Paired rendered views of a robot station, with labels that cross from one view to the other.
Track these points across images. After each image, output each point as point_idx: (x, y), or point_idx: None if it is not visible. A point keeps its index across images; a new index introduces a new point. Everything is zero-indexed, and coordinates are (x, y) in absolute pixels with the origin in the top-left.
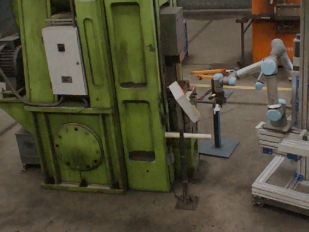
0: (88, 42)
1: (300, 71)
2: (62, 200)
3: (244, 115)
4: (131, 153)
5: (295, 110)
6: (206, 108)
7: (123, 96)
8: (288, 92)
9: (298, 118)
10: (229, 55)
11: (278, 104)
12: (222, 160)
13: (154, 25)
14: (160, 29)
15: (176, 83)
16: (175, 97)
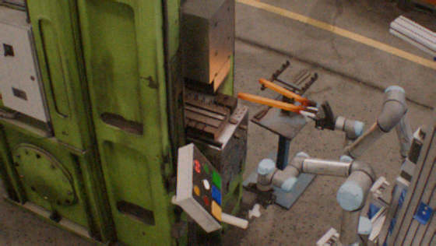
0: (47, 52)
1: (408, 191)
2: (26, 233)
3: (342, 107)
4: (121, 203)
5: (388, 228)
6: (289, 75)
7: (105, 135)
8: (421, 68)
9: (387, 244)
10: None
11: (353, 244)
12: (278, 212)
13: (162, 45)
14: (178, 38)
15: (191, 152)
16: (177, 194)
